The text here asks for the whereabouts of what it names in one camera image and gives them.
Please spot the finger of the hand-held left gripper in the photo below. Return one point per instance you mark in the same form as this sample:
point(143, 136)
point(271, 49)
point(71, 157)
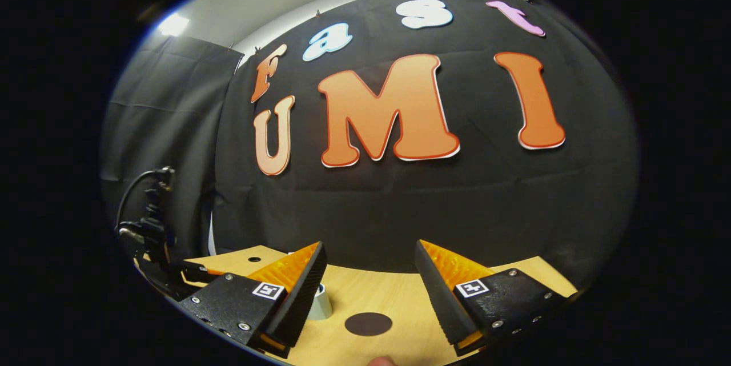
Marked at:
point(197, 270)

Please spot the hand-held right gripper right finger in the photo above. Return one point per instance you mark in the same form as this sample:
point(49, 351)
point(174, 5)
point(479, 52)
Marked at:
point(437, 297)

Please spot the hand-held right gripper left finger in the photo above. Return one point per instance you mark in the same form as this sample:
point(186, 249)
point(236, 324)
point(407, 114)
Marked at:
point(302, 297)

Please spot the dark brown round coaster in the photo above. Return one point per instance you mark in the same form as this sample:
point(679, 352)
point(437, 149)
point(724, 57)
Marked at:
point(368, 324)

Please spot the wooden desktop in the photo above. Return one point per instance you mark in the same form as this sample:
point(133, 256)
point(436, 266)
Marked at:
point(388, 297)

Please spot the white panel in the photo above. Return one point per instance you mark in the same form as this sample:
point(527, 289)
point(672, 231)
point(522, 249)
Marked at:
point(212, 240)

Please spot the black backdrop cloth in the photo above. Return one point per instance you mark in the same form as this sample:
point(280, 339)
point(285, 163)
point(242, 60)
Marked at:
point(400, 212)

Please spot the ceiling light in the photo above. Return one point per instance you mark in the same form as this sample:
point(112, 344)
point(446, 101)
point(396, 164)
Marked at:
point(172, 24)

